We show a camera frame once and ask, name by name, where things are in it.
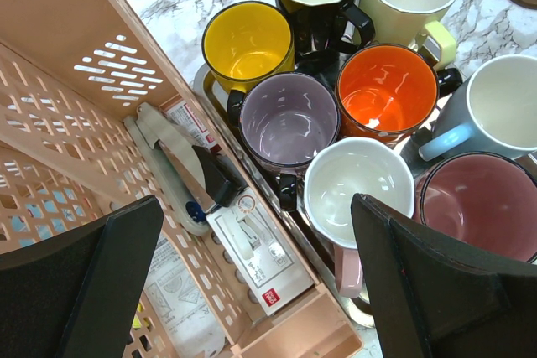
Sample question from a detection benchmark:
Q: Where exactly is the grey stapler in organizer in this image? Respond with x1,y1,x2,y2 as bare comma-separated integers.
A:
123,102,244,236

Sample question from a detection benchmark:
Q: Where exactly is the peach plastic file organizer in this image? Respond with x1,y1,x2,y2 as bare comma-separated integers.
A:
1,0,363,357

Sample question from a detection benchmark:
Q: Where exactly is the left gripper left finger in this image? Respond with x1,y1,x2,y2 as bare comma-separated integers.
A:
1,195,164,357

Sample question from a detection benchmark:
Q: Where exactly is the orange mug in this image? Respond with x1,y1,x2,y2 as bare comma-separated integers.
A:
334,44,463,147

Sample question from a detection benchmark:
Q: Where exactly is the white mug pink handle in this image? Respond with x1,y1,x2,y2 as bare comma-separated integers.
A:
304,137,414,298

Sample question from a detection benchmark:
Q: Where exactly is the lilac mug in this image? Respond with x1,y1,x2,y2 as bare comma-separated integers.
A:
227,72,341,211

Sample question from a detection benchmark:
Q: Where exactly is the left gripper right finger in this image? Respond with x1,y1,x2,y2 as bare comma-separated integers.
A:
351,194,536,357

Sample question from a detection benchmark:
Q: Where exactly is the light blue mug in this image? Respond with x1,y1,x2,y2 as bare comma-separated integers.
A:
419,54,536,161

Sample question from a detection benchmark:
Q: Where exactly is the clear plastic ruler pack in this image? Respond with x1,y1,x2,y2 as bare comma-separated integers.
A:
144,235,226,357

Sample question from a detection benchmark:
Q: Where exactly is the dusty pink mug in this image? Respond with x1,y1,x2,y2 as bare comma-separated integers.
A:
413,152,536,263

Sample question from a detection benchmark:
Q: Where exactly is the white stationery package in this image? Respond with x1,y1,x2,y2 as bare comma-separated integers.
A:
161,101,313,315

